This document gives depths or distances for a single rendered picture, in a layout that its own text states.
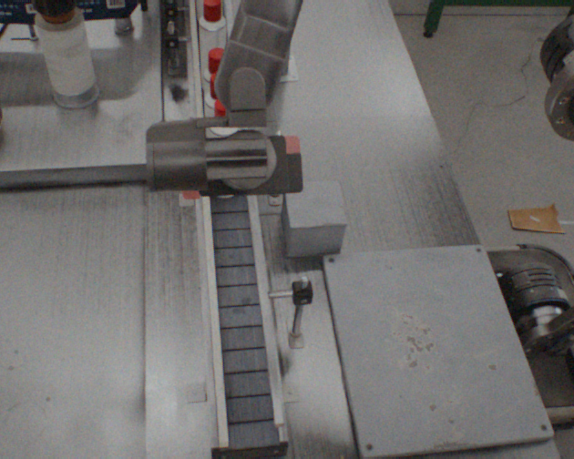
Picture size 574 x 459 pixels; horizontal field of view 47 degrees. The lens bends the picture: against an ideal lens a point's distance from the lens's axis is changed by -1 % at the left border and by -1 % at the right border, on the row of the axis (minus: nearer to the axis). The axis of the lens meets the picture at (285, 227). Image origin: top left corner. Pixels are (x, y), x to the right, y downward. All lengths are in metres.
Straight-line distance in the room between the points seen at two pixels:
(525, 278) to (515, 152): 1.01
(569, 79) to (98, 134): 0.84
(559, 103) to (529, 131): 1.72
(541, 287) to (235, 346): 0.99
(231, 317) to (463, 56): 2.26
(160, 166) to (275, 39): 0.16
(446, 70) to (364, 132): 1.63
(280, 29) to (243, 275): 0.55
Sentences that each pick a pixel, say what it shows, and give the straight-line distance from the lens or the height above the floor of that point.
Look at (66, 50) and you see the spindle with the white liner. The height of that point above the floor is 1.02.
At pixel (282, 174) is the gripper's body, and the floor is 1.24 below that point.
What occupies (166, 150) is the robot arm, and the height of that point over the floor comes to 1.33.
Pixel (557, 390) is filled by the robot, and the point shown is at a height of 0.24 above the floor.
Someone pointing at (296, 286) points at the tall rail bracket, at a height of 0.97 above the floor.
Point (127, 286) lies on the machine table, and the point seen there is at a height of 0.83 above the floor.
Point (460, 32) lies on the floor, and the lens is 3.27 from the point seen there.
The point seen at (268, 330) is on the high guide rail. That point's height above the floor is 0.96.
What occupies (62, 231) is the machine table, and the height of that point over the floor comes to 0.83.
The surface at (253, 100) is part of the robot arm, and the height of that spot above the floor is 1.38.
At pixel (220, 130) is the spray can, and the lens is 1.08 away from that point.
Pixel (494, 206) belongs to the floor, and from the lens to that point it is 2.52.
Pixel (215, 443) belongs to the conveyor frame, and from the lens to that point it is 0.98.
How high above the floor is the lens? 1.80
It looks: 52 degrees down
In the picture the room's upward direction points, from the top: 6 degrees clockwise
